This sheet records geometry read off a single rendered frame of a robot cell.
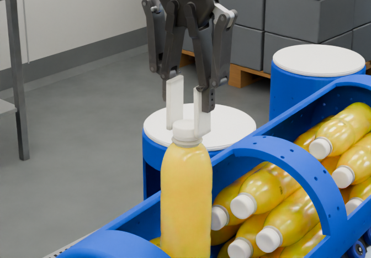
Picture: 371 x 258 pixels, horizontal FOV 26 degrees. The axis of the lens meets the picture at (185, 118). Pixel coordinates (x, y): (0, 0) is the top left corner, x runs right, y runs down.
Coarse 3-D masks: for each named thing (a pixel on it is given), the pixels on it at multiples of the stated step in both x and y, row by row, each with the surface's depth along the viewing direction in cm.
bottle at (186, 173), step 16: (176, 144) 107; (192, 144) 105; (176, 160) 106; (192, 160) 105; (208, 160) 107; (176, 176) 106; (192, 176) 106; (208, 176) 107; (176, 192) 106; (192, 192) 106; (208, 192) 108; (176, 208) 107; (192, 208) 107; (208, 208) 109; (160, 224) 112; (176, 224) 108; (192, 224) 108; (208, 224) 110; (160, 240) 112; (176, 240) 109; (192, 240) 109; (208, 240) 111; (176, 256) 110; (192, 256) 110; (208, 256) 112
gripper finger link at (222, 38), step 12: (216, 24) 97; (216, 36) 98; (228, 36) 99; (216, 48) 98; (228, 48) 100; (216, 60) 99; (228, 60) 100; (216, 72) 100; (228, 72) 101; (216, 84) 100
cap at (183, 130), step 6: (180, 120) 107; (186, 120) 108; (192, 120) 108; (174, 126) 106; (180, 126) 106; (186, 126) 106; (192, 126) 106; (174, 132) 106; (180, 132) 105; (186, 132) 105; (192, 132) 105; (180, 138) 105; (186, 138) 105; (192, 138) 105
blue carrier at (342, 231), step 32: (320, 96) 166; (352, 96) 176; (288, 128) 175; (224, 160) 152; (256, 160) 167; (288, 160) 136; (160, 192) 128; (320, 192) 135; (128, 224) 132; (352, 224) 142; (64, 256) 113; (96, 256) 109; (128, 256) 108; (160, 256) 109; (320, 256) 133
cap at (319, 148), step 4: (316, 140) 156; (320, 140) 156; (324, 140) 157; (312, 144) 157; (316, 144) 156; (320, 144) 156; (324, 144) 156; (328, 144) 156; (312, 148) 157; (316, 148) 156; (320, 148) 156; (324, 148) 155; (328, 148) 156; (312, 152) 157; (316, 152) 157; (320, 152) 156; (324, 152) 156; (328, 152) 156; (316, 156) 157; (320, 156) 157; (324, 156) 156
